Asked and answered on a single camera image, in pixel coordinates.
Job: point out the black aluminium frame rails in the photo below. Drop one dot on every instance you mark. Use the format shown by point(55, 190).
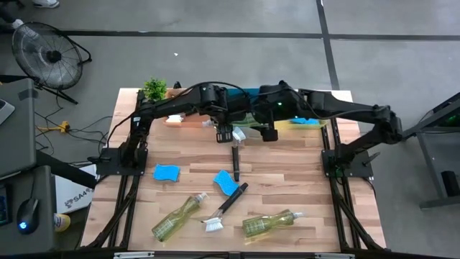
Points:
point(336, 190)
point(122, 201)

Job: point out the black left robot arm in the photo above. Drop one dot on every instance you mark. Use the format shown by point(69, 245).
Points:
point(169, 104)

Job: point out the yellow plastic bin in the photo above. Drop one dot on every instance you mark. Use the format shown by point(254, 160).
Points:
point(284, 125)

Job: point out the grey metal workstation stand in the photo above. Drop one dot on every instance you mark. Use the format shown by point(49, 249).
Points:
point(431, 169)

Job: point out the blue plastic bin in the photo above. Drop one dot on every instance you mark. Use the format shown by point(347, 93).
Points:
point(239, 92)

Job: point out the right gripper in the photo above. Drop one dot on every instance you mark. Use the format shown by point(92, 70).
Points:
point(271, 108)

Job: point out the yellow round object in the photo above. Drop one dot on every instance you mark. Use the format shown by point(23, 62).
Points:
point(63, 223)

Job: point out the black diagonal bar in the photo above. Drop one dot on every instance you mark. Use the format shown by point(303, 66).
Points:
point(64, 171)

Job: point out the white printed box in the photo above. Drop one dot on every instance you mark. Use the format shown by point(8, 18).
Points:
point(72, 187)

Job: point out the grey desk top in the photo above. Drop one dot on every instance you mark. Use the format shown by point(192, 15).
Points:
point(18, 144)
point(39, 201)

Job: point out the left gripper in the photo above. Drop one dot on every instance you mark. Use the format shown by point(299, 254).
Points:
point(215, 104)

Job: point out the small black box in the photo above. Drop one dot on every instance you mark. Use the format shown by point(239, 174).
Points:
point(450, 183)

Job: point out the silver laptop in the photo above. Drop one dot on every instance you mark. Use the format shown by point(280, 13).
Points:
point(4, 111)

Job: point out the small black clamp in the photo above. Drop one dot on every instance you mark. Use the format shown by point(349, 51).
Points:
point(177, 85)

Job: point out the silver metal bracket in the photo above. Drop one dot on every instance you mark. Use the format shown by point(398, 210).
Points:
point(133, 255)
point(334, 255)

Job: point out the black tape strip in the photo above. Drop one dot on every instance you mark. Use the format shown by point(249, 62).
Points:
point(28, 94)

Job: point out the black floor fan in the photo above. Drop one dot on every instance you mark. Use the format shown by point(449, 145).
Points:
point(54, 56)

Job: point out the orange plastic bin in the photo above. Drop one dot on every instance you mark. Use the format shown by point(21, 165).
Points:
point(190, 124)

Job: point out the person's leg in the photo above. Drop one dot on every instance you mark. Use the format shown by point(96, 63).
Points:
point(6, 14)

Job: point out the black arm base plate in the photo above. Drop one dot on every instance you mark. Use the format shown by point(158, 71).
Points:
point(361, 169)
point(108, 165)

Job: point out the black keyboard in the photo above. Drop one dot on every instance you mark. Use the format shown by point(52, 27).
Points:
point(4, 205)

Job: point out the small green potted plant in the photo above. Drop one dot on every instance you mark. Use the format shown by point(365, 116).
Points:
point(154, 89)

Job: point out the black computer mouse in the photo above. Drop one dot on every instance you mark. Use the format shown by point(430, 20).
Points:
point(28, 212)

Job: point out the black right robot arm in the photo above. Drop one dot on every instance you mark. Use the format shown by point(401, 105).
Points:
point(341, 106)

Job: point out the person's white shoe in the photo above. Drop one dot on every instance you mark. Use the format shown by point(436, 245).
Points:
point(18, 23)
point(45, 3)

